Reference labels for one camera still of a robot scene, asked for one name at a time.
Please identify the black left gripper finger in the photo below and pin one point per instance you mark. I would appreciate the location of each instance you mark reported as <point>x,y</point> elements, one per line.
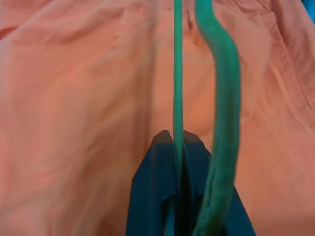
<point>152,186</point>

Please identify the orange shorts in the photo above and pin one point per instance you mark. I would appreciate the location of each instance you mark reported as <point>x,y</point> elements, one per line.
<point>73,110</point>

